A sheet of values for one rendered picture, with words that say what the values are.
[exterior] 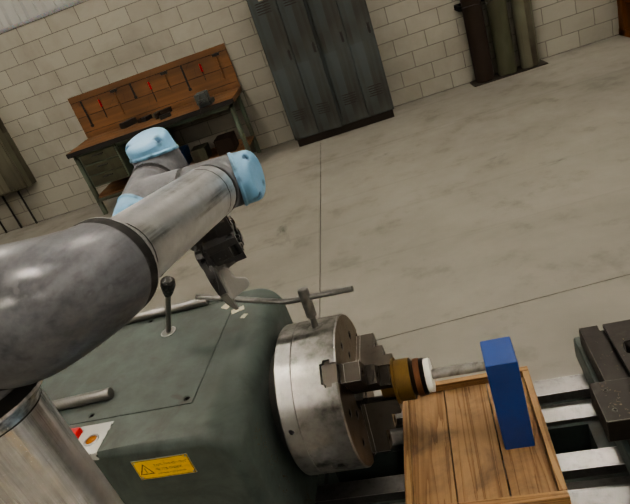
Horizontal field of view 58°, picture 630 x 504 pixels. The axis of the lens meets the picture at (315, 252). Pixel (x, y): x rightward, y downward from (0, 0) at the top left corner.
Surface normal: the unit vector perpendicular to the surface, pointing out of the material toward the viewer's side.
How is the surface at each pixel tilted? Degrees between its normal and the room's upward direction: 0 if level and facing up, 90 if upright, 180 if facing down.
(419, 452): 0
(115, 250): 58
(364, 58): 90
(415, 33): 90
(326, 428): 74
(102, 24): 90
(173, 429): 0
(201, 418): 0
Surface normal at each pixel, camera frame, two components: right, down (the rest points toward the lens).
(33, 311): 0.50, -0.02
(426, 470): -0.31, -0.85
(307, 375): -0.32, -0.41
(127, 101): -0.01, 0.45
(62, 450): 0.93, -0.20
